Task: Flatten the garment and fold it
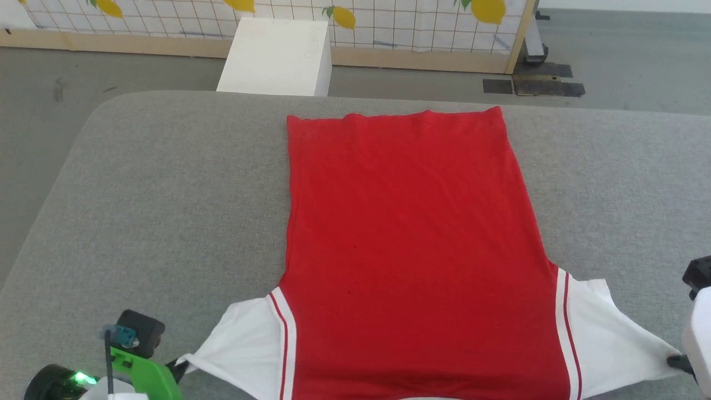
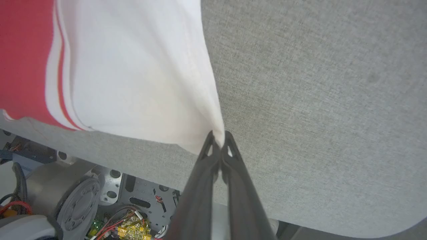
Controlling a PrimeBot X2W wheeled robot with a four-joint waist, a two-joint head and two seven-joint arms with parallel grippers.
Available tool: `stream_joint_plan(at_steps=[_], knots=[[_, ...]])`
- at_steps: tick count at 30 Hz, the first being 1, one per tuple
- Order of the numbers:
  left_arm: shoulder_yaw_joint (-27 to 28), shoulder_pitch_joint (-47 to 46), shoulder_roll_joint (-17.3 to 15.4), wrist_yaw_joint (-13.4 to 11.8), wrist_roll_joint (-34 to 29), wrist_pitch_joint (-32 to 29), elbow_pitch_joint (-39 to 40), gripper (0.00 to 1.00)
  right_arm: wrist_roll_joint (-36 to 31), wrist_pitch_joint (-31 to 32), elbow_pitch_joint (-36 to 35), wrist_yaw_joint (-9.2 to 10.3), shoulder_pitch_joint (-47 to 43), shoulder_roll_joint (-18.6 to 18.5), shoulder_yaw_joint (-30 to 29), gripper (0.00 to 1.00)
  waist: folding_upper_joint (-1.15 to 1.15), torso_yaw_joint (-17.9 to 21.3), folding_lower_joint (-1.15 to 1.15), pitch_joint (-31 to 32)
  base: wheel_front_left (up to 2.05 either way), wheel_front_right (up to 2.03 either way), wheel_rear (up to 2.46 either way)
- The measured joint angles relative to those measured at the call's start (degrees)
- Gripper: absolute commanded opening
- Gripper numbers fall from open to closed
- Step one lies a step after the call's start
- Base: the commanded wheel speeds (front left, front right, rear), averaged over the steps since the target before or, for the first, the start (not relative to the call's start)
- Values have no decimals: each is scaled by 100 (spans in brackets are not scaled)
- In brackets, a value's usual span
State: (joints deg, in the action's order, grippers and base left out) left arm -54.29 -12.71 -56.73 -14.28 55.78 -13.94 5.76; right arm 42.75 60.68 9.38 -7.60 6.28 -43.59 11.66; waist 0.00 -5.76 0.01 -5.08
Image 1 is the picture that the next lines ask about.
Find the lemon print partition screen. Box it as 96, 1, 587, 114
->
0, 0, 538, 75

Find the red and white garment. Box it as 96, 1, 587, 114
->
177, 106, 684, 400

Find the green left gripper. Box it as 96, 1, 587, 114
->
110, 344, 190, 400

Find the long black floor plate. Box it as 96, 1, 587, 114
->
512, 62, 574, 78
514, 77, 586, 98

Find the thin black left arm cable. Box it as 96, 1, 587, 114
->
103, 331, 114, 396

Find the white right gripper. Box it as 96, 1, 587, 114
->
667, 288, 711, 385

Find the grey metal screen stand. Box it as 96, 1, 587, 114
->
522, 12, 550, 65

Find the white box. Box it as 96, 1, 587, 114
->
216, 17, 333, 98

